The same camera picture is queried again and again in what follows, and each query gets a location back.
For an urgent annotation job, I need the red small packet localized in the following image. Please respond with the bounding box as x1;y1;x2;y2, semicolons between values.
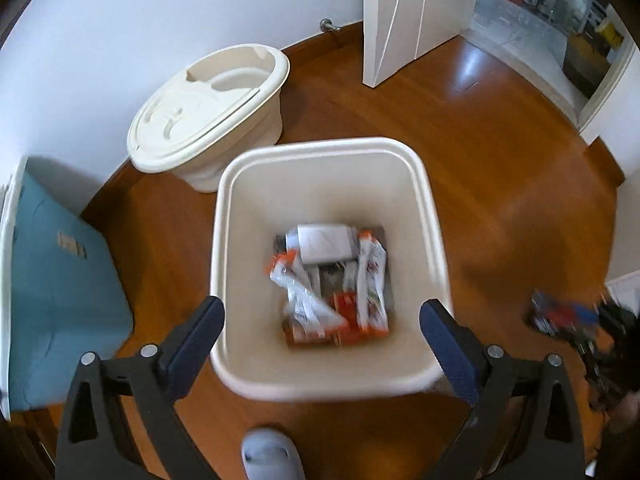
524;290;599;339

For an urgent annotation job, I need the white orange snack wrapper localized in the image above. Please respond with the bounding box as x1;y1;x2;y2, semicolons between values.
269;249;348;346

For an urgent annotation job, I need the beige plastic trash bin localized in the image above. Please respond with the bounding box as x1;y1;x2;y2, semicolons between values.
208;135;456;404

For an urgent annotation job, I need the white cabinet edge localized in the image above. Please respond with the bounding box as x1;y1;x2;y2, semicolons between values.
605;271;640;315

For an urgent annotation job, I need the blue plastic storage box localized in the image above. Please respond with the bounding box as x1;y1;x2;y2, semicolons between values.
8;174;134;412

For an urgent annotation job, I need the left grey slipper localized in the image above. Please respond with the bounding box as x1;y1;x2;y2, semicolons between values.
241;428;306;480

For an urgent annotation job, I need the white paper box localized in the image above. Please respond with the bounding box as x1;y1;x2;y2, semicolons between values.
284;223;359;266

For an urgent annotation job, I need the white storage box lid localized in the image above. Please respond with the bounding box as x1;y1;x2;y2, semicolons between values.
0;157;27;422

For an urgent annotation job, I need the cream round lidded bucket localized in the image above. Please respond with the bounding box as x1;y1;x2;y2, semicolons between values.
127;44;291;193

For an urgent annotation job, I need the white door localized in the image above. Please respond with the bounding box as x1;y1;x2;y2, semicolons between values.
362;0;476;88

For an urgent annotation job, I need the metal door stopper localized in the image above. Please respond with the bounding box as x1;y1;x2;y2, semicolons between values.
319;18;342;34

